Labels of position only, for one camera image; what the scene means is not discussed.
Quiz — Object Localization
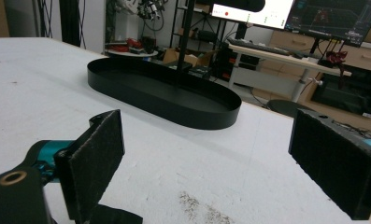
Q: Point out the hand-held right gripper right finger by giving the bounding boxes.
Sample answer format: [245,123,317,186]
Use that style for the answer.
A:
[288,108,371,221]

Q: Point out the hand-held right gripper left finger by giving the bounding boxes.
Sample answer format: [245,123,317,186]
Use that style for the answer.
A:
[53,108,126,224]

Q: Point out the black oval metal tray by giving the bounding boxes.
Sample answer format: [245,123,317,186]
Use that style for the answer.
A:
[86,57,243,131]

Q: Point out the red and black device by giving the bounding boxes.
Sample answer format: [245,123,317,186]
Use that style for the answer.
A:
[325,49,350,66]

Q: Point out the light wooden drawer cabinet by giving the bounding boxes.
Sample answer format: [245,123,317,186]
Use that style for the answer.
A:
[268,29,371,76]

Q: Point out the light wooden desk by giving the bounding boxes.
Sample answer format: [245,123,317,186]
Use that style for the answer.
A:
[228,43,352,104]

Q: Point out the round white side table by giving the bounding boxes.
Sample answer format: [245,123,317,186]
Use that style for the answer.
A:
[107,48,159,60]

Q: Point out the black keyboard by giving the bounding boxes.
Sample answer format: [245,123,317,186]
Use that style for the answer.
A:
[227,37,306,60]

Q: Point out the brown cardboard box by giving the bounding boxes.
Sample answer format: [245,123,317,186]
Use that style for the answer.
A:
[163,48,217,68]

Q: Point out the dark-screen computer monitor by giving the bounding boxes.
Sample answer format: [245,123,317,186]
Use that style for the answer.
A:
[284,0,371,49]

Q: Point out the black metal stand pole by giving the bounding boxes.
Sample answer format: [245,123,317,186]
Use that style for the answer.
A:
[176,0,196,73]

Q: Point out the white-screen computer monitor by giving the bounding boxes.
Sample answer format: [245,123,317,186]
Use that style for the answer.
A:
[210,0,295,31]

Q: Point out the black metal shelf rack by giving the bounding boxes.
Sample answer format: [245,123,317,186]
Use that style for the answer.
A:
[169,0,228,50]

